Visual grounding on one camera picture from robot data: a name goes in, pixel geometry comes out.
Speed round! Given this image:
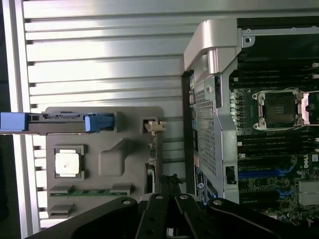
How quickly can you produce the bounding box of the CPU socket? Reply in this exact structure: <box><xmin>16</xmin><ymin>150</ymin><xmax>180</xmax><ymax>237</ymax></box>
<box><xmin>251</xmin><ymin>89</ymin><xmax>304</xmax><ymax>132</ymax></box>

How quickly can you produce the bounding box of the hard disk with blue caddy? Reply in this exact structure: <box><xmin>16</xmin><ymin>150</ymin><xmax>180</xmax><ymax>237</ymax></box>
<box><xmin>0</xmin><ymin>111</ymin><xmax>123</xmax><ymax>136</ymax></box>

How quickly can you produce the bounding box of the black PC case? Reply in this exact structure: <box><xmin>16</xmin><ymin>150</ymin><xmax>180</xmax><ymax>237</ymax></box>
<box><xmin>182</xmin><ymin>19</ymin><xmax>319</xmax><ymax>226</ymax></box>

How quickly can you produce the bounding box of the grey parts rack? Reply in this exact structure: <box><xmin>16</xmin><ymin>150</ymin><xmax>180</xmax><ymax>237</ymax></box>
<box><xmin>45</xmin><ymin>106</ymin><xmax>168</xmax><ymax>228</ymax></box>

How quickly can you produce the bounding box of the black expansion slot blue latch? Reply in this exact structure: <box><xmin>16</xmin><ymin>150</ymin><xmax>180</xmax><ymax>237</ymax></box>
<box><xmin>238</xmin><ymin>187</ymin><xmax>293</xmax><ymax>199</ymax></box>

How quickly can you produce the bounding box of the blue PCIe expansion slot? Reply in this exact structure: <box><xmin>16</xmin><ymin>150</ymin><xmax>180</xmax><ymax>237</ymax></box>
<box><xmin>238</xmin><ymin>169</ymin><xmax>293</xmax><ymax>179</ymax></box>

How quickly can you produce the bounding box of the silver CPU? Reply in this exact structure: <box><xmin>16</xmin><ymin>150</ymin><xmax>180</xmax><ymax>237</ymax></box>
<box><xmin>54</xmin><ymin>148</ymin><xmax>82</xmax><ymax>175</ymax></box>

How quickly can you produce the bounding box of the grey case handle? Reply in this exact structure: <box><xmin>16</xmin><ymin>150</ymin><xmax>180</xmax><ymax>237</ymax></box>
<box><xmin>183</xmin><ymin>19</ymin><xmax>242</xmax><ymax>76</ymax></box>

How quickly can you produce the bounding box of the metal CPU socket cover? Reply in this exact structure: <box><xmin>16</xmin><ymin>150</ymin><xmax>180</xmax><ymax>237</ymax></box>
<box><xmin>300</xmin><ymin>91</ymin><xmax>319</xmax><ymax>125</ymax></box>

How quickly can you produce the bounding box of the green motherboard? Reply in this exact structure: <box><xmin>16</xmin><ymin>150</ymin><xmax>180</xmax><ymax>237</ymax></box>
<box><xmin>229</xmin><ymin>56</ymin><xmax>319</xmax><ymax>226</ymax></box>

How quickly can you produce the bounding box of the green RAM stick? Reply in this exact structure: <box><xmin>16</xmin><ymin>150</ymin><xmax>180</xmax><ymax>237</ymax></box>
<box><xmin>49</xmin><ymin>189</ymin><xmax>132</xmax><ymax>197</ymax></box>

